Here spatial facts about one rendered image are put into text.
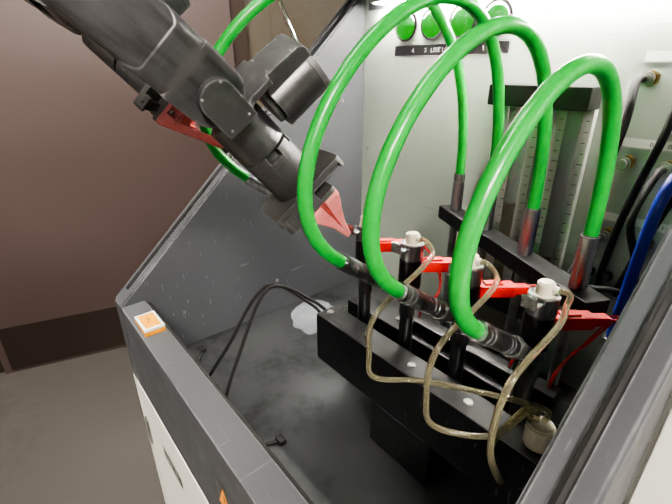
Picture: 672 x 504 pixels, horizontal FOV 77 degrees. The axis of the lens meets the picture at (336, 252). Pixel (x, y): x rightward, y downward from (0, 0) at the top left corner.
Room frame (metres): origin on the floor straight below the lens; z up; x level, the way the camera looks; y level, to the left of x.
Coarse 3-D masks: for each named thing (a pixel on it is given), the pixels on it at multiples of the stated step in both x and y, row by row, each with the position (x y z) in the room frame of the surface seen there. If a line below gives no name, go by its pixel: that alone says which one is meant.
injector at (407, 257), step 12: (408, 252) 0.45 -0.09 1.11; (420, 252) 0.45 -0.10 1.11; (408, 264) 0.45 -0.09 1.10; (420, 264) 0.45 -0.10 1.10; (408, 276) 0.45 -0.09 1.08; (420, 276) 0.46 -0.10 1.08; (408, 312) 0.45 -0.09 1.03; (408, 324) 0.45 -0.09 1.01; (408, 336) 0.45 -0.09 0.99; (408, 348) 0.46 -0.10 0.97
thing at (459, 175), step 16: (256, 0) 0.56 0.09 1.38; (272, 0) 0.56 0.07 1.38; (240, 16) 0.55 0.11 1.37; (224, 32) 0.55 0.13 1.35; (448, 32) 0.63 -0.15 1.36; (224, 48) 0.55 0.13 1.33; (464, 80) 0.64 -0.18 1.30; (464, 96) 0.64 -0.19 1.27; (464, 112) 0.64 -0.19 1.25; (208, 128) 0.54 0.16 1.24; (464, 128) 0.64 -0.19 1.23; (208, 144) 0.54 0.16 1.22; (464, 144) 0.64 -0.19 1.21; (224, 160) 0.54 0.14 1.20; (464, 160) 0.65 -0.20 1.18; (240, 176) 0.55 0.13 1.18; (464, 176) 0.65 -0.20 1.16
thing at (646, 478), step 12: (660, 420) 0.24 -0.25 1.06; (660, 432) 0.24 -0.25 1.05; (660, 444) 0.23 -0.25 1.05; (648, 456) 0.24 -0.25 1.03; (660, 456) 0.23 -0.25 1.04; (648, 468) 0.23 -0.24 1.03; (660, 468) 0.23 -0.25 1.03; (636, 480) 0.23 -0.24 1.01; (648, 480) 0.23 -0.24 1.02; (660, 480) 0.22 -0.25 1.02; (636, 492) 0.23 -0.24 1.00; (648, 492) 0.22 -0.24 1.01; (660, 492) 0.22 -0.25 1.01
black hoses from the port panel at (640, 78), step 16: (640, 80) 0.51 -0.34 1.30; (624, 112) 0.50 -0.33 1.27; (624, 128) 0.49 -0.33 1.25; (656, 144) 0.46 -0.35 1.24; (656, 160) 0.46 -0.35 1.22; (640, 176) 0.47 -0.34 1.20; (656, 176) 0.47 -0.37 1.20; (640, 192) 0.47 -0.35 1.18; (624, 208) 0.48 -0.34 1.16; (640, 208) 0.46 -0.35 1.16; (608, 240) 0.50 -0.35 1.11; (608, 256) 0.49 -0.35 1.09; (592, 272) 0.55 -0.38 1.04; (608, 272) 0.54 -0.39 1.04; (624, 272) 0.48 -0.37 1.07; (592, 288) 0.48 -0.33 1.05; (608, 288) 0.47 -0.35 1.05
